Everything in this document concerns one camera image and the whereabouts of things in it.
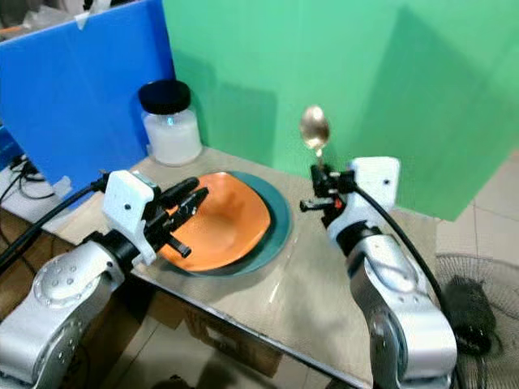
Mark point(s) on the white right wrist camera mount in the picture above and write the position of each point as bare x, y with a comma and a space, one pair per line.
377, 178

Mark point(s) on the grey floor fan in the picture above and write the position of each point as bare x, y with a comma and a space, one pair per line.
478, 316

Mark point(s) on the white tape strip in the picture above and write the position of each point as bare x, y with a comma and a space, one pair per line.
85, 14

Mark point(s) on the small brown cardboard box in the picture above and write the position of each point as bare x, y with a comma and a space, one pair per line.
235, 344

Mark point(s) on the blue box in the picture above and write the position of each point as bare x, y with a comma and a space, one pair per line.
8, 150

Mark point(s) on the white jar with black lid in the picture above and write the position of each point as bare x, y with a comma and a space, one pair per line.
172, 134

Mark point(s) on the blue plastic board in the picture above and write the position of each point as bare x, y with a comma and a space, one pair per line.
81, 105

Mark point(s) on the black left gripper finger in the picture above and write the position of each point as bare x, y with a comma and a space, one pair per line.
188, 206
180, 189

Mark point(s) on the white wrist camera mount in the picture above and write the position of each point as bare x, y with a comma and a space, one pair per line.
127, 207
377, 178

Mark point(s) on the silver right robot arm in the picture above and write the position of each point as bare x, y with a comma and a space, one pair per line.
397, 292

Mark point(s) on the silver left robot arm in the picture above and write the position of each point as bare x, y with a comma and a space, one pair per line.
65, 292

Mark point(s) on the golden metal spoon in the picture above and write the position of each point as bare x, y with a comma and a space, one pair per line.
314, 127

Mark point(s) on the green plastic board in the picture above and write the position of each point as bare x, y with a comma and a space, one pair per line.
357, 65

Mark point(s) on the teal round plate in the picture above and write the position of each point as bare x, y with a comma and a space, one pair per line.
280, 215

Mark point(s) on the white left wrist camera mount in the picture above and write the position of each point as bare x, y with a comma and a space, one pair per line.
127, 207

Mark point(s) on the large printed cardboard box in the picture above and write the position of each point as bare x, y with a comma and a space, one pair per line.
20, 259

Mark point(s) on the orange bowl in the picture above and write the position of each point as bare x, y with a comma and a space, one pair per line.
227, 223

